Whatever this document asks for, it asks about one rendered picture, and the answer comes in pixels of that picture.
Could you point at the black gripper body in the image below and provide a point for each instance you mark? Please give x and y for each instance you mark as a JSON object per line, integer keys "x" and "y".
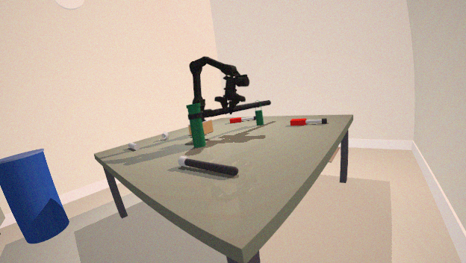
{"x": 230, "y": 95}

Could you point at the white cylindrical tube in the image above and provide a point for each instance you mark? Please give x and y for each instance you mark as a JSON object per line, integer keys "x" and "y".
{"x": 134, "y": 146}

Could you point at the green cylinder with loop top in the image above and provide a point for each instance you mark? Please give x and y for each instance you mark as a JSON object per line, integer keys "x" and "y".
{"x": 259, "y": 118}

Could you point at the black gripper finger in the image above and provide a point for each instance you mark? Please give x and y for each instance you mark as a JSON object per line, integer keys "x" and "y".
{"x": 224, "y": 104}
{"x": 232, "y": 104}

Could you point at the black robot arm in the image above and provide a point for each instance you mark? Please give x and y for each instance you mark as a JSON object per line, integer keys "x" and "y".
{"x": 196, "y": 67}

